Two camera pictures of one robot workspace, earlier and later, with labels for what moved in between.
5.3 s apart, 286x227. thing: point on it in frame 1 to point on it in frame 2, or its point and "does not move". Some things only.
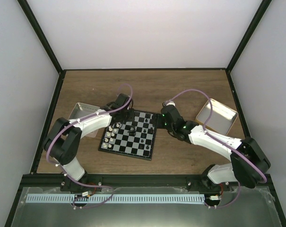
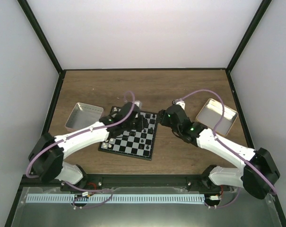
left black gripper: [127, 114] to [138, 118]
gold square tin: [222, 118] does not move
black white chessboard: [134, 137] does not move
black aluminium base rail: [111, 181] does not move
